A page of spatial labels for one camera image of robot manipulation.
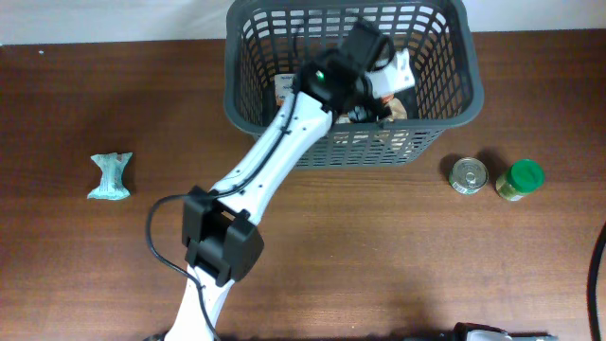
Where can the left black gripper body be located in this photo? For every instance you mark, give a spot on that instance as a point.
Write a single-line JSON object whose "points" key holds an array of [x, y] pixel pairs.
{"points": [[377, 110]]}

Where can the grey plastic basket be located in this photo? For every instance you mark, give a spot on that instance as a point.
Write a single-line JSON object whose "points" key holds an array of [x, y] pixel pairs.
{"points": [[269, 37]]}

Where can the tan paper bag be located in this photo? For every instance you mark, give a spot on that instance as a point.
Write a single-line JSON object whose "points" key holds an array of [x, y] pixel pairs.
{"points": [[395, 112]]}

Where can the teal snack wrapper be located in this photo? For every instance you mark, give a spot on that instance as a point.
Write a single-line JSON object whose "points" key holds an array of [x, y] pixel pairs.
{"points": [[112, 166]]}

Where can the white tissue pack strip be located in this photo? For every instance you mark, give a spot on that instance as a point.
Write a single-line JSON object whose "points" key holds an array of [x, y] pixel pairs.
{"points": [[284, 88]]}

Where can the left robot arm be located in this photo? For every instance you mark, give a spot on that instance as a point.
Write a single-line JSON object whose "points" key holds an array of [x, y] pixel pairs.
{"points": [[220, 226]]}

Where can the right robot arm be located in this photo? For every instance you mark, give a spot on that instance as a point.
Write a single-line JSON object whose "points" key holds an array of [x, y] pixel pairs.
{"points": [[476, 332]]}

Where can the tin can green label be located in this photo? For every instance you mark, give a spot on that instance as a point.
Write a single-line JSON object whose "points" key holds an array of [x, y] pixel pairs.
{"points": [[468, 176]]}

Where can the green lid glass jar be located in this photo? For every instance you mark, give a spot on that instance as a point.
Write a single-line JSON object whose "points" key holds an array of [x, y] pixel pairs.
{"points": [[520, 179]]}

